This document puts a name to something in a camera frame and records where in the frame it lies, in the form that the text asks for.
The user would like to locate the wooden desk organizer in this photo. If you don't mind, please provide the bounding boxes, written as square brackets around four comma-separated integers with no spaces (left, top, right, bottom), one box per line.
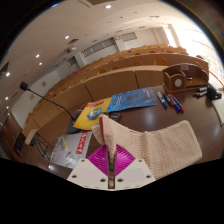
[162,62,210,95]

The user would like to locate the recessed ceiling lights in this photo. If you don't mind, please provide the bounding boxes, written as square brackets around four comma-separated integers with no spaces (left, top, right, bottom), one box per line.
[3,3,113,102]

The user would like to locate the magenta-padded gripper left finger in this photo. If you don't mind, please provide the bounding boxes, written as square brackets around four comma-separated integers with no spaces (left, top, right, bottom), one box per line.
[66,144,111,190]

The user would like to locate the black metal frame chair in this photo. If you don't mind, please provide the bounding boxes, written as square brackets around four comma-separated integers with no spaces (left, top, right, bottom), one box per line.
[12,128,54,160]

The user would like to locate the yellow booklet with globe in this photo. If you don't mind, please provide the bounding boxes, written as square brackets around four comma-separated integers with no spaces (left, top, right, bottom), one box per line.
[72,97,113,131]

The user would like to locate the white paper sheet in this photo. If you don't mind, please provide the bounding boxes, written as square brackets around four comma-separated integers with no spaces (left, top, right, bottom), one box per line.
[211,98,224,128]

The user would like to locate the black gooseneck microphone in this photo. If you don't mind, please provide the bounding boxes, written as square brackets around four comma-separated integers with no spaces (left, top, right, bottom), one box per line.
[19,80,83,135]

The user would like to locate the wooden auditorium seat rows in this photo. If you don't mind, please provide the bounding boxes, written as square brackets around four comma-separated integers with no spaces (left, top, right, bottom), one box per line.
[21,43,210,134]

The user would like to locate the beige waffle-weave towel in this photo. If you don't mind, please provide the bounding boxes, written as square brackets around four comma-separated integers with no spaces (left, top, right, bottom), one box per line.
[91,114,203,190]

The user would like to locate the red whiteboard marker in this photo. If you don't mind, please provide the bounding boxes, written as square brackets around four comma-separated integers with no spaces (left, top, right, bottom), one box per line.
[169,92,185,113]
[162,91,175,108]

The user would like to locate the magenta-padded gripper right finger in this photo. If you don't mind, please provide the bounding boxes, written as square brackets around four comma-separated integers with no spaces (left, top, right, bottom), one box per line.
[113,144,157,190]

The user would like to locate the white leaflet with red print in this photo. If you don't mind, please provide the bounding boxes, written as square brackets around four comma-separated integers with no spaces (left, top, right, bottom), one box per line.
[49,130,93,169]

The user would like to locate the blue whiteboard marker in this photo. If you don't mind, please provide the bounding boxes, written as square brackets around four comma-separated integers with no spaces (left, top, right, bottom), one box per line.
[166,93,183,113]
[156,91,169,110]

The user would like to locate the blue printed booklet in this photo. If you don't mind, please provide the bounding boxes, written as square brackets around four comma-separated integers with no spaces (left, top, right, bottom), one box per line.
[106,86,159,113]

